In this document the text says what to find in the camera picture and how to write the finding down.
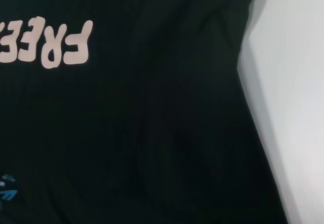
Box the black shirt with FREE print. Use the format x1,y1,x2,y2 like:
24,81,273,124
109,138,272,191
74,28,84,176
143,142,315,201
0,0,291,224

